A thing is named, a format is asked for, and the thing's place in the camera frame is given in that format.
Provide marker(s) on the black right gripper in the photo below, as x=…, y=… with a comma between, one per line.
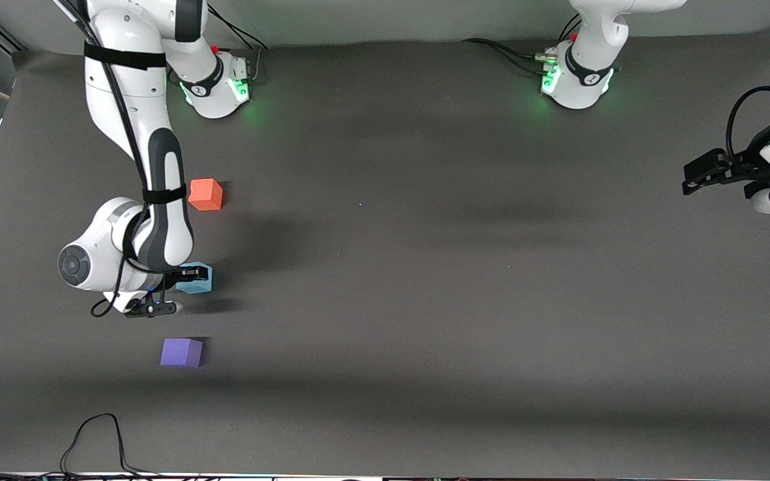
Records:
x=185, y=274

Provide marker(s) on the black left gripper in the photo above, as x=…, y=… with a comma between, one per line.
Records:
x=744, y=166

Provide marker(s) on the light blue foam block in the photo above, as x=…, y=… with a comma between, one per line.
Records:
x=196, y=285

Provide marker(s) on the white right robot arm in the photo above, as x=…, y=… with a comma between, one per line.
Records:
x=124, y=100

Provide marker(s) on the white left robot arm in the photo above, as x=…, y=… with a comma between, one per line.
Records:
x=585, y=80

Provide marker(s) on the purple foam block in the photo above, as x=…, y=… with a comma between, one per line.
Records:
x=181, y=353

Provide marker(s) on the orange foam block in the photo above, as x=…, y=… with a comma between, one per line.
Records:
x=206, y=195

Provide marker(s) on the dark grey table mat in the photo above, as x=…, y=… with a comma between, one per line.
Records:
x=425, y=300

